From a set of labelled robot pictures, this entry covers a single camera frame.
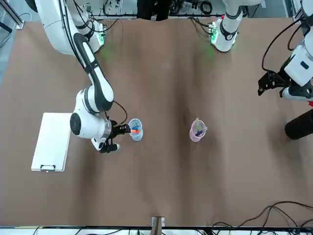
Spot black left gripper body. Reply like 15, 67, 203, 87
285, 78, 313, 98

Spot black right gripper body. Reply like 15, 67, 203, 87
110, 119, 122, 141

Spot blue translucent plastic cup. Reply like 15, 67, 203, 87
128, 118, 144, 142

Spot white clipboard with black clip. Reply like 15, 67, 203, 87
31, 112, 74, 173

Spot pink translucent plastic cup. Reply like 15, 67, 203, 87
189, 117, 208, 143

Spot dark purple pen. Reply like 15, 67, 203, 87
195, 126, 208, 138

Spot black cylindrical vase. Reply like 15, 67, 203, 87
285, 111, 313, 141

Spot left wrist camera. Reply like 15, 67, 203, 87
279, 86, 311, 101

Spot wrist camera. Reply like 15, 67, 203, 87
104, 138, 122, 154
279, 86, 311, 101

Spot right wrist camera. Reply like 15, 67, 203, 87
104, 138, 122, 154

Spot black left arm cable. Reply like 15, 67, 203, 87
261, 14, 309, 72

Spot aluminium frame profile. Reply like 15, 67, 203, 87
292, 0, 306, 23
7, 7, 25, 30

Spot black left base cable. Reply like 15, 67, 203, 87
187, 16, 222, 37

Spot black base cable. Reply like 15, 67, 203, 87
187, 16, 222, 37
102, 17, 126, 49

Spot aluminium post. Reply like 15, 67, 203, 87
151, 216, 166, 235

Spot black right base cable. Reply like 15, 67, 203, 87
102, 17, 126, 49

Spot black cable loop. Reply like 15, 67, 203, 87
211, 201, 313, 229

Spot black cable bundle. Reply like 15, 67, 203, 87
100, 0, 136, 17

